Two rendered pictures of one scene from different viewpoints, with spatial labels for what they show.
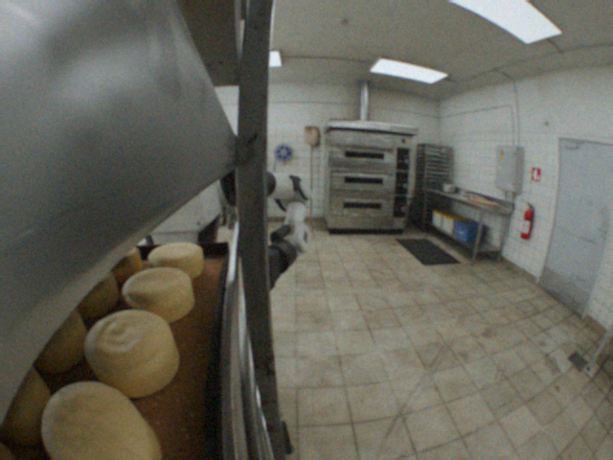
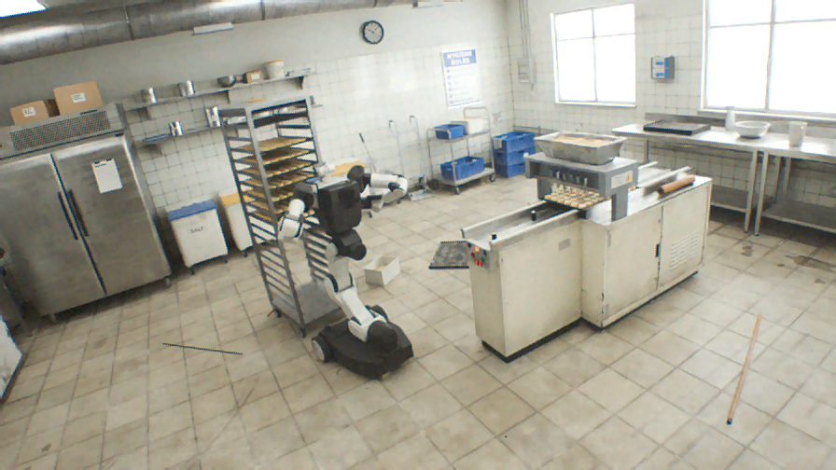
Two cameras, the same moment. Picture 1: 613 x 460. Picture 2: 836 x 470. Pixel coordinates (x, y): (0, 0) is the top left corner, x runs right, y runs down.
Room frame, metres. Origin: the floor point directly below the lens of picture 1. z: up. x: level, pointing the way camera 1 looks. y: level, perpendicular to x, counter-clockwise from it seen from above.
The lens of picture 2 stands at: (3.44, -0.30, 1.94)
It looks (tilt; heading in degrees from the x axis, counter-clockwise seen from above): 21 degrees down; 156
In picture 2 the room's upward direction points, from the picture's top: 9 degrees counter-clockwise
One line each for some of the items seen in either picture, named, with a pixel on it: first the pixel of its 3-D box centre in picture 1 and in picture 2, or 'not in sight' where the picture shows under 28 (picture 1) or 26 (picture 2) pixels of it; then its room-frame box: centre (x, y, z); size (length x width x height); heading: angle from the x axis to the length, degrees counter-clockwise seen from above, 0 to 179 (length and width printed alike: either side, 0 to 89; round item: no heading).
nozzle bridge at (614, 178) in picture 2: not in sight; (578, 183); (1.28, 1.93, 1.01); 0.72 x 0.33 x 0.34; 1
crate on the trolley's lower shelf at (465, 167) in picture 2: not in sight; (462, 167); (-2.32, 3.21, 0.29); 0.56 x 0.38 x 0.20; 100
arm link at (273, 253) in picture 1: (270, 263); not in sight; (0.63, 0.10, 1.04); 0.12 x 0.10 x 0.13; 163
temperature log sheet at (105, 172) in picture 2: not in sight; (106, 175); (-1.69, -1.24, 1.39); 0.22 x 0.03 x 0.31; 92
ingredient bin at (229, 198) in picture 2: not in sight; (249, 218); (-2.30, 0.06, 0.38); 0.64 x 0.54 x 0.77; 3
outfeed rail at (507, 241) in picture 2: not in sight; (606, 201); (1.42, 2.04, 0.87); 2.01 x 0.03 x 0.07; 91
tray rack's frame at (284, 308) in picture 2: not in sight; (286, 214); (-0.10, 0.20, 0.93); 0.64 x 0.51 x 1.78; 13
